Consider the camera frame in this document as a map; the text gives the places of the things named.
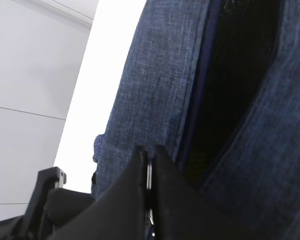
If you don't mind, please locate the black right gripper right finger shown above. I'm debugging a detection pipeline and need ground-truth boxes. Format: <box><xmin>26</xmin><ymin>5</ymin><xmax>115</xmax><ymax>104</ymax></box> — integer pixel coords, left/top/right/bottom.
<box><xmin>152</xmin><ymin>145</ymin><xmax>240</xmax><ymax>240</ymax></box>

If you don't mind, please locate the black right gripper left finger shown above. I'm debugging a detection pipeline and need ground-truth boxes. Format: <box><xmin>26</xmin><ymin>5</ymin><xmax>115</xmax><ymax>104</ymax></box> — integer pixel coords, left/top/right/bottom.
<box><xmin>49</xmin><ymin>146</ymin><xmax>148</xmax><ymax>240</ymax></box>

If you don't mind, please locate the navy blue lunch bag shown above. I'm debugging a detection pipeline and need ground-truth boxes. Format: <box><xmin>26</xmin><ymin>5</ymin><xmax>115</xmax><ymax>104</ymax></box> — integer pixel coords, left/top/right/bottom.
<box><xmin>94</xmin><ymin>0</ymin><xmax>300</xmax><ymax>240</ymax></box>

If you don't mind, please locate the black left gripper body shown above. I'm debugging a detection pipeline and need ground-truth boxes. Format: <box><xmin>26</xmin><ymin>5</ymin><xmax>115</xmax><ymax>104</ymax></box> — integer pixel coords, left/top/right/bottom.
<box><xmin>0</xmin><ymin>167</ymin><xmax>95</xmax><ymax>240</ymax></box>

